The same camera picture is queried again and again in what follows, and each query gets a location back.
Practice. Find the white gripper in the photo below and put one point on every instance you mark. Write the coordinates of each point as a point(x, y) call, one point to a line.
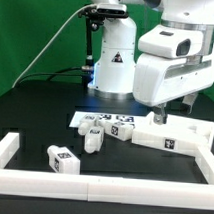
point(158, 80)

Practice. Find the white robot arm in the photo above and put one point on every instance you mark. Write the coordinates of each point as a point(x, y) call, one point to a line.
point(114, 71)

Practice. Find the white paper marker sheet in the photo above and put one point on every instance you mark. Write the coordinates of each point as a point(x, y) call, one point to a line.
point(79, 115)

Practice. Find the white U-shaped fence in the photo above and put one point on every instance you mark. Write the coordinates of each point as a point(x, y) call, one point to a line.
point(107, 189)

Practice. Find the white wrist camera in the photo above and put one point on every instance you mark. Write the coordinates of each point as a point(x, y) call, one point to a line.
point(170, 42)

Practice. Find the black camera on stand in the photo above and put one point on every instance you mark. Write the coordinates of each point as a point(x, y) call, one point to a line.
point(95, 15)

